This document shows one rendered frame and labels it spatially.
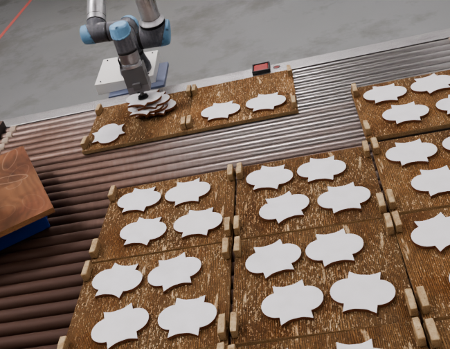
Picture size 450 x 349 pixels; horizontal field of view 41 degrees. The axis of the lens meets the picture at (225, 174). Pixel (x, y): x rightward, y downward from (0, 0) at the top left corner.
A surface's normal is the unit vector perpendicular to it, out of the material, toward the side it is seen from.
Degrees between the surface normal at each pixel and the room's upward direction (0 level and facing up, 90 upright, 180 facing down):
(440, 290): 0
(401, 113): 0
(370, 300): 0
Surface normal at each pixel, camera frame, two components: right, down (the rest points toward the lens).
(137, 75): 0.04, 0.55
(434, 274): -0.23, -0.81
